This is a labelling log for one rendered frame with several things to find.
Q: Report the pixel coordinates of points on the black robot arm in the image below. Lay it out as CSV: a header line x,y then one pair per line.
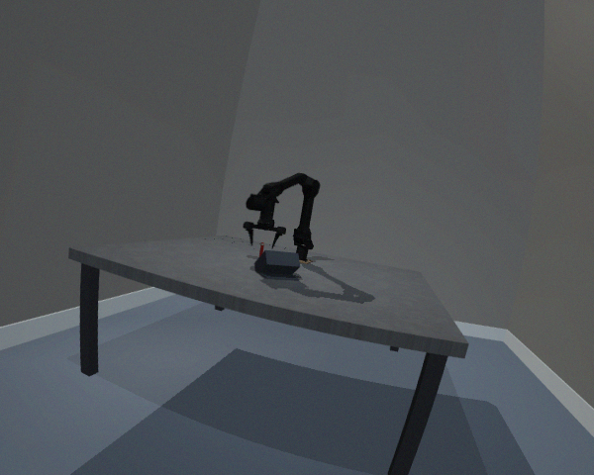
x,y
266,199

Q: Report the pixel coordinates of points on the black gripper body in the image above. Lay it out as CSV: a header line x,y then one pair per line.
x,y
278,230

